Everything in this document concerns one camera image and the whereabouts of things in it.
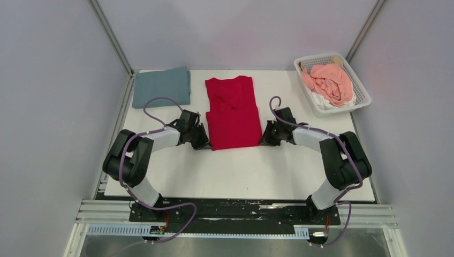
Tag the pink t shirt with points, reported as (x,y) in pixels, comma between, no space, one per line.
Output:
(329,80)

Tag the folded blue t shirt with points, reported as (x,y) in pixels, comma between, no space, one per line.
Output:
(173,83)

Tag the white plastic laundry basket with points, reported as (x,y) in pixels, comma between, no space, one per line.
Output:
(363,98)

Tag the red t shirt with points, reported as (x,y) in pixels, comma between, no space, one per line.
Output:
(233,116)

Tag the aluminium frame rail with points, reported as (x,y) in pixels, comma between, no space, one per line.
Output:
(116,214)

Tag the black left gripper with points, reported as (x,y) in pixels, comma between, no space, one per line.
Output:
(205,141)

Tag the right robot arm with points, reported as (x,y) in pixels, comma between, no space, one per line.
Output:
(345,163)

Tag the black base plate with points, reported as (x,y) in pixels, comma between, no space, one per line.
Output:
(233,216)

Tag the white t shirt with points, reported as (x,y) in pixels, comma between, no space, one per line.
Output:
(325,104)

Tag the beige garment in basket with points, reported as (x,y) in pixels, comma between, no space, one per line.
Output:
(335,60)

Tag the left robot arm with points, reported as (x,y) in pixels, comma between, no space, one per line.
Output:
(128,158)

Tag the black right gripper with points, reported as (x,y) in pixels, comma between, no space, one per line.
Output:
(266,140)

